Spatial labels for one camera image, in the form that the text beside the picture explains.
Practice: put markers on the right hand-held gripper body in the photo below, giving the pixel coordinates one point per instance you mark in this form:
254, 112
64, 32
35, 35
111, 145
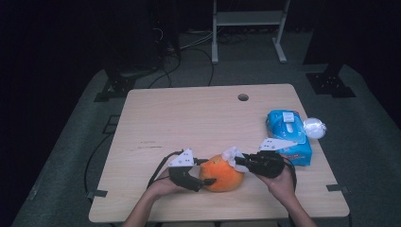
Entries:
268, 164

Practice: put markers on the clear plastic ball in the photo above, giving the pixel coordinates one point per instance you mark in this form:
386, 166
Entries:
314, 128

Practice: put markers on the person's right hand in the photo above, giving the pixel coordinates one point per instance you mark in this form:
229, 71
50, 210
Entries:
282, 187

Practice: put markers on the black tape strip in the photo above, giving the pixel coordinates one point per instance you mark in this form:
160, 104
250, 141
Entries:
337, 188
97, 194

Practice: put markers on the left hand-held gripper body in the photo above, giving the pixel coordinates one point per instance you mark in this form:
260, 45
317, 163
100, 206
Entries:
181, 162

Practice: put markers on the pale metal stand frame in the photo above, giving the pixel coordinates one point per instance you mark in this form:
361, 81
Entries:
247, 18

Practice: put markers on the white wet wipe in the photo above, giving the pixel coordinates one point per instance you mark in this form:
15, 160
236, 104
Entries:
231, 154

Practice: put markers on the blue wet wipes pack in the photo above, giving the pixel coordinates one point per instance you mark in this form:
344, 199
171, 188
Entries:
291, 126

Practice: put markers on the black stand base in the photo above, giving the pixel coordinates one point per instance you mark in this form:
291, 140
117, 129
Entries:
331, 85
118, 86

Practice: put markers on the large round orange fruit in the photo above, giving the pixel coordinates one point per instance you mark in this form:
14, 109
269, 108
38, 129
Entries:
223, 176

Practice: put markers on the person's left hand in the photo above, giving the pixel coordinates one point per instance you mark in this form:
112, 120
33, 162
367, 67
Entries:
164, 187

